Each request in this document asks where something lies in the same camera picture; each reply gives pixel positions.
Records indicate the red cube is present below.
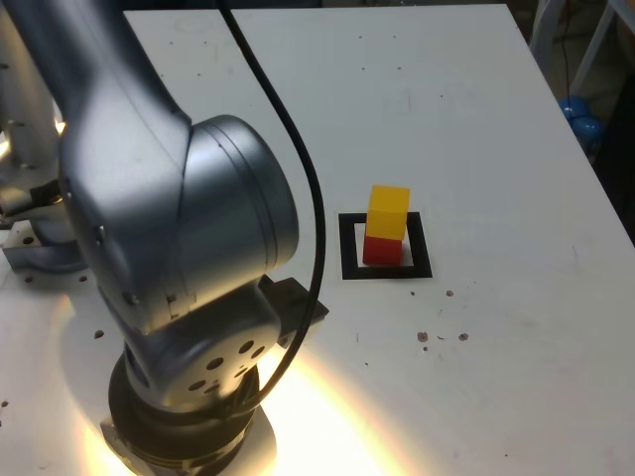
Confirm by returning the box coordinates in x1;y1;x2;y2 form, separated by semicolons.
361;232;404;267

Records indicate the yellow cube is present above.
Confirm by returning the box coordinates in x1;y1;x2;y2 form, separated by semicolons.
365;183;413;243

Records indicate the black tape square outline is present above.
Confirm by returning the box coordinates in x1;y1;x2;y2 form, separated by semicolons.
337;211;434;282

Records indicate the blue round object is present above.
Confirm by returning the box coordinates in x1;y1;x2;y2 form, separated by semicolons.
559;94;607;150

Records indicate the white frame bar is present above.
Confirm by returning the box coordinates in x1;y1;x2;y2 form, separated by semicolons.
527;0;568;54
570;0;628;98

